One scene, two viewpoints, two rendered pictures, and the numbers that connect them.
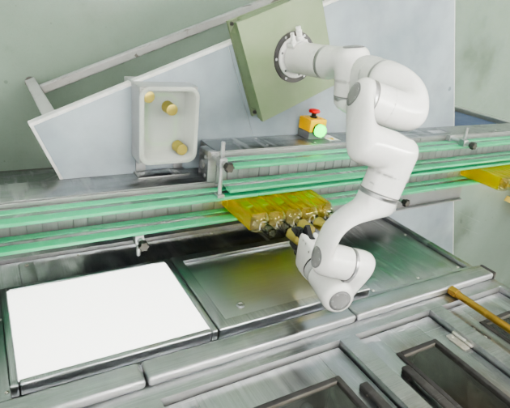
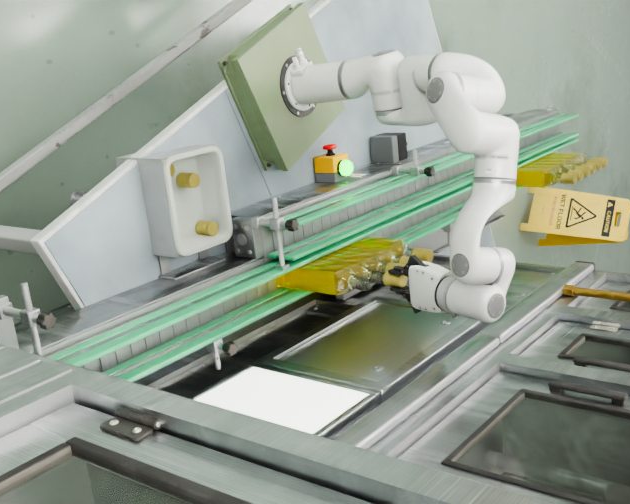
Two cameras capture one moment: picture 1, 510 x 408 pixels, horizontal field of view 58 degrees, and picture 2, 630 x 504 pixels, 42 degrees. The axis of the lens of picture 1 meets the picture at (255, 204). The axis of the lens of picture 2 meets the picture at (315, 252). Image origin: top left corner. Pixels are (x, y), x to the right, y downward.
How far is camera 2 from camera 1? 0.77 m
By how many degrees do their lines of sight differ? 19
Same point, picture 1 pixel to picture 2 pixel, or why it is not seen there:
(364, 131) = (469, 119)
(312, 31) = (309, 52)
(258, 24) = (258, 56)
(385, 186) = (503, 168)
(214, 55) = (214, 105)
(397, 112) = (482, 96)
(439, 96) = not seen: hidden behind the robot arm
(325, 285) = (474, 295)
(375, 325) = (520, 340)
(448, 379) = (618, 356)
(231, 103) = (241, 160)
